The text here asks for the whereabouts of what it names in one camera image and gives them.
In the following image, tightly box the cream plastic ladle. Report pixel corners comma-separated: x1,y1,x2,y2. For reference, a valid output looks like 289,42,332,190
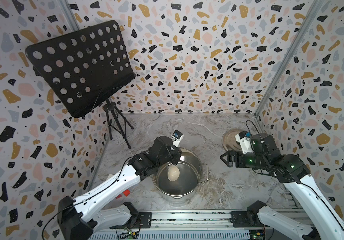
167,165,180,182

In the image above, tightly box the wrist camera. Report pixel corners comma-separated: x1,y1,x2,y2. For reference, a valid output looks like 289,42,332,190
172,130,184,147
235,131,253,154

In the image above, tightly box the right green circuit board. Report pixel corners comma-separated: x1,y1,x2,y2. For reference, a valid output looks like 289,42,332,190
249,231,266,240

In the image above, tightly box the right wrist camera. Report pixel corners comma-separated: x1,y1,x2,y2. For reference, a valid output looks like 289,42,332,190
235,131,253,154

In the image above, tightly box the red block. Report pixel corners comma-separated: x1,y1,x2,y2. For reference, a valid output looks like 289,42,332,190
123,190,131,197

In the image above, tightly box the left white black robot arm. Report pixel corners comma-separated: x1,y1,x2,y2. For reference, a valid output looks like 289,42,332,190
57,131,183,240

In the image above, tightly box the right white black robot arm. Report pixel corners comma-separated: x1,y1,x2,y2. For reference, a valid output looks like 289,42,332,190
220,131,344,240

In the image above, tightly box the green circuit board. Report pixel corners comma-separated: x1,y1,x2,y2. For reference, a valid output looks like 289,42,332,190
118,227,141,240
249,231,266,240

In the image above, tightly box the aluminium mounting rail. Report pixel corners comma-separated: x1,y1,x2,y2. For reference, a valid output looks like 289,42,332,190
87,209,310,240

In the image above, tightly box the black perforated music stand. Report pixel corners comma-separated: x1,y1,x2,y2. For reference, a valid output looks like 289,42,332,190
24,19,137,150

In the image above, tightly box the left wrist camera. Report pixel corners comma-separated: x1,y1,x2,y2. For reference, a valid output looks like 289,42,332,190
172,130,184,147

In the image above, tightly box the left green circuit board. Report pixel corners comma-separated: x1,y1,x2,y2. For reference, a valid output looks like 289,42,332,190
118,227,141,240

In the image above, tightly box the stainless steel pot lid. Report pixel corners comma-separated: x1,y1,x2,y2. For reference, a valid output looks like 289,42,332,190
221,128,246,151

